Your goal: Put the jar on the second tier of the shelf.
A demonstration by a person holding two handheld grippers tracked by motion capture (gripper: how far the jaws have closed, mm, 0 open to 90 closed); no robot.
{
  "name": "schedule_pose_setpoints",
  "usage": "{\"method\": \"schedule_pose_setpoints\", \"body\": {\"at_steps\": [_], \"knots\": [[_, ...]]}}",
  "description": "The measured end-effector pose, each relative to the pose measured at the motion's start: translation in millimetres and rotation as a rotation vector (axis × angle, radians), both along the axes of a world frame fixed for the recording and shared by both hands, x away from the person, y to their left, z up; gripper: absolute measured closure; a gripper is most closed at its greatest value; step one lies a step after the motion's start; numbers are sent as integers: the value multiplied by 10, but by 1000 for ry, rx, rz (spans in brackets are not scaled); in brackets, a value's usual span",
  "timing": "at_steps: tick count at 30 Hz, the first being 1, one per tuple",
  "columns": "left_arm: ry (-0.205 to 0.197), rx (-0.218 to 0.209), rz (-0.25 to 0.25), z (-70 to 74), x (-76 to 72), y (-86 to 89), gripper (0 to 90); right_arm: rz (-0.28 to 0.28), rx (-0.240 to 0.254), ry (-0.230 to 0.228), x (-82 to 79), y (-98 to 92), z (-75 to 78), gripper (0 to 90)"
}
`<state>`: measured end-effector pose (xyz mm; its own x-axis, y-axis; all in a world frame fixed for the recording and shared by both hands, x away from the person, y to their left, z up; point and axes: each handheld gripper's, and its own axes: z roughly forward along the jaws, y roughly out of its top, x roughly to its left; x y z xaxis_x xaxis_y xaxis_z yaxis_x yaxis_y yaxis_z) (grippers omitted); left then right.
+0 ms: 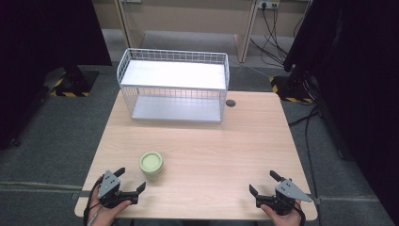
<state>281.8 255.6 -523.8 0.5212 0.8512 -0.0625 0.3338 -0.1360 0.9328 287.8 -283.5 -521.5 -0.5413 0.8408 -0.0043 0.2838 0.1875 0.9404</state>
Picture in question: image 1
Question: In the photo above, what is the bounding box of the bundle of black power cables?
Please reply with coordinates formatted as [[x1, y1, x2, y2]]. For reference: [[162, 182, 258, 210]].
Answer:
[[249, 5, 306, 69]]

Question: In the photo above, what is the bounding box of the white wire shelf rack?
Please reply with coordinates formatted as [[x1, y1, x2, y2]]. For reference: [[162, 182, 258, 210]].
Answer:
[[116, 47, 231, 124]]

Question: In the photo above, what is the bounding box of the black stand base striped tape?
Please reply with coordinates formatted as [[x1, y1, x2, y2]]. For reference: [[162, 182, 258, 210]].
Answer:
[[47, 65, 100, 98], [268, 73, 315, 105]]

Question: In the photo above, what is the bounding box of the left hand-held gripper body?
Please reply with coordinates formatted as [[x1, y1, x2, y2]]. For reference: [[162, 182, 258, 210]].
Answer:
[[97, 169, 139, 209]]

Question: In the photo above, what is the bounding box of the green round jar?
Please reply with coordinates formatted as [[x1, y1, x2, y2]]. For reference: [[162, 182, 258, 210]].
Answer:
[[138, 151, 165, 179]]

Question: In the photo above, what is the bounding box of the black curtain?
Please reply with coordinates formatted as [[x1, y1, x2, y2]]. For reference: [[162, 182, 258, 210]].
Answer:
[[0, 0, 113, 151], [282, 0, 399, 218]]

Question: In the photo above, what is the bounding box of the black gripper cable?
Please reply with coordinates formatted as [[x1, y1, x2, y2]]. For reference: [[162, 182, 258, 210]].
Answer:
[[293, 202, 308, 226], [82, 185, 104, 226]]

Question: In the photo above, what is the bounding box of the white wall power socket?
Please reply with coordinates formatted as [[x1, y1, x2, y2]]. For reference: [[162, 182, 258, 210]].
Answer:
[[258, 0, 280, 9]]

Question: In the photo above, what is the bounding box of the person's left hand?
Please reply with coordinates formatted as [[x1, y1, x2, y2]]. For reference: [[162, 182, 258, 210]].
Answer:
[[88, 177, 133, 226]]

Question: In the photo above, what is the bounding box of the grey floor cable cover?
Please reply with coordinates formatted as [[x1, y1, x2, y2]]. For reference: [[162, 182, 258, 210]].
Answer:
[[0, 181, 85, 193], [313, 195, 382, 203]]

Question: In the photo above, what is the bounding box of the person's right hand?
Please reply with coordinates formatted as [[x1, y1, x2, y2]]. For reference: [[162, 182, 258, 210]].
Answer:
[[260, 202, 304, 226]]

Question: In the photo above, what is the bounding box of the black floor cable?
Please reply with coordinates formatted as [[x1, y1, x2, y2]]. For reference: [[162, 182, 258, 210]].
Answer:
[[287, 105, 322, 202]]

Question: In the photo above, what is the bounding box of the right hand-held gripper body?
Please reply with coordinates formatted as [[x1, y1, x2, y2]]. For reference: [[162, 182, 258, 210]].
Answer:
[[255, 178, 313, 217]]

